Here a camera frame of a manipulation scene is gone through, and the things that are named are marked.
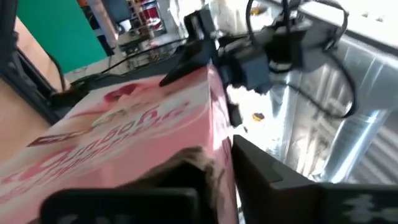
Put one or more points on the pink strawberry yogurt cereal box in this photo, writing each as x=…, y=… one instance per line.
x=124, y=140

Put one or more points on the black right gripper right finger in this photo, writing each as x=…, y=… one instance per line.
x=273, y=199

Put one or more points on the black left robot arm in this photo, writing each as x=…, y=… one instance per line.
x=298, y=43

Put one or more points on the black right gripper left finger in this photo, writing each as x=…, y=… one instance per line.
x=124, y=208

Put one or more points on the black aluminium table frame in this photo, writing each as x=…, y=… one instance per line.
x=31, y=87

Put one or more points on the green floor mat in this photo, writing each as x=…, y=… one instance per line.
x=56, y=31

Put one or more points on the shelf with red containers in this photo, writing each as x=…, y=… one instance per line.
x=149, y=14

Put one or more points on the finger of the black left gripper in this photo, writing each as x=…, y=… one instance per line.
x=235, y=114
x=192, y=60

